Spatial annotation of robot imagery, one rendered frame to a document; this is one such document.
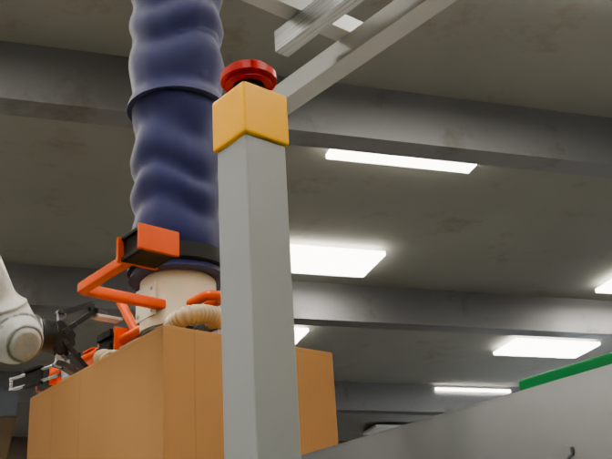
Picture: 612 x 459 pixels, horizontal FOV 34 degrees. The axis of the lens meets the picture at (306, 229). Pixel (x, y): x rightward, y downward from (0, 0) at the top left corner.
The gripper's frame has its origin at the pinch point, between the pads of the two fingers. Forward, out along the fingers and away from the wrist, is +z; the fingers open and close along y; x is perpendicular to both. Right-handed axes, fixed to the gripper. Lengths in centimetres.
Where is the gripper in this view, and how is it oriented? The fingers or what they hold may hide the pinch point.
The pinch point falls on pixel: (115, 347)
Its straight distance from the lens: 247.7
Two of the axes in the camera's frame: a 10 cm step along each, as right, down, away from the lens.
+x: 6.3, -3.4, -7.0
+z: 7.7, 2.1, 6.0
